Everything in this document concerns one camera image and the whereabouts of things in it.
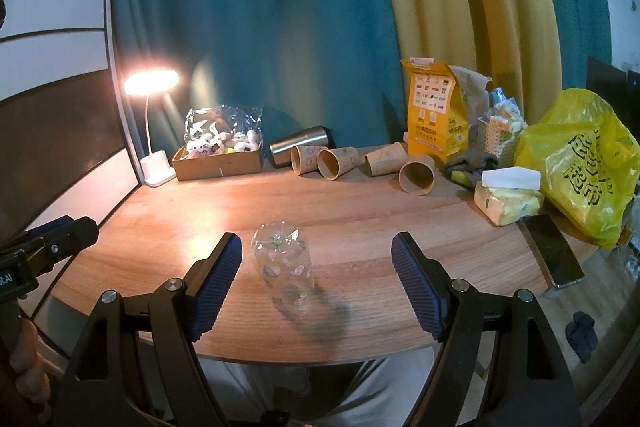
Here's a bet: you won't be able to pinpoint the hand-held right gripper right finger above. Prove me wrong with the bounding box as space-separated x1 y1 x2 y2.
390 232 574 427

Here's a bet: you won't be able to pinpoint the grey green cloth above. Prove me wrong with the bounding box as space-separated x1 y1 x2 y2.
443 148 501 172

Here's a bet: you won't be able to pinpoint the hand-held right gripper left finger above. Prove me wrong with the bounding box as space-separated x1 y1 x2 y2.
59 232 244 427

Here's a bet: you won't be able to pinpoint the person's light trousers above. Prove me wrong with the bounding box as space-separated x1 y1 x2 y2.
199 348 437 427

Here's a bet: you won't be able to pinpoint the person's left hand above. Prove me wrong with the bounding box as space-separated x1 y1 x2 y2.
9 318 52 413

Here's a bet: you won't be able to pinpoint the brown paper cup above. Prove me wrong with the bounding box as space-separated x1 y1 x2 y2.
363 142 407 176
290 144 327 176
316 147 360 180
398 155 437 197

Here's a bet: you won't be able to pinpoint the tissue pack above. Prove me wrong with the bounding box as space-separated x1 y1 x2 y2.
473 167 546 227

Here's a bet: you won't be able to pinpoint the dark sock on floor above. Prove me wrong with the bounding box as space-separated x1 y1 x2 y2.
565 311 599 364

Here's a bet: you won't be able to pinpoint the cardboard box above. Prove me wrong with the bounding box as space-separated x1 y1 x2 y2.
171 146 264 182

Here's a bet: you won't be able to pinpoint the smartphone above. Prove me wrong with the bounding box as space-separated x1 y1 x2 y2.
521 213 586 292

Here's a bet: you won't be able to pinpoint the stainless steel cup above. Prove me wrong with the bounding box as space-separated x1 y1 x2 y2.
269 125 330 168

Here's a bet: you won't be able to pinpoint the yellow plastic bag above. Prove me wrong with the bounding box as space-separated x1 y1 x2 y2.
514 88 640 251

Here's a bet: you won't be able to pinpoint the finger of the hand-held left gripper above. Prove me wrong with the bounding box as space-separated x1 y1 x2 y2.
31 216 99 264
24 215 76 242

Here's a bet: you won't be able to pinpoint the dark monitor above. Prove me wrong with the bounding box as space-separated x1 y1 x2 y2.
586 56 640 118

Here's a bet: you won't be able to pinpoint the clear plastic cup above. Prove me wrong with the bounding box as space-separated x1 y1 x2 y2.
251 218 315 311

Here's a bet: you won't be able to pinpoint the beige paper bag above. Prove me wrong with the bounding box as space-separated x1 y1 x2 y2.
448 65 493 142

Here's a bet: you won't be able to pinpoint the white woven basket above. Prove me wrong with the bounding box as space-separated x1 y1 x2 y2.
476 88 530 168

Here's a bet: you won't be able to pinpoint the clear bag of small toys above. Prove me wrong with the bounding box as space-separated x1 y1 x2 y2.
184 105 264 156

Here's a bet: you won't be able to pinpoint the yellow printed paper bag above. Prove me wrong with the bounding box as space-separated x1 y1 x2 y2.
401 56 471 164

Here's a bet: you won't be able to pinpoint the white desk lamp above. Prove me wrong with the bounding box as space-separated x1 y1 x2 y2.
124 68 181 186

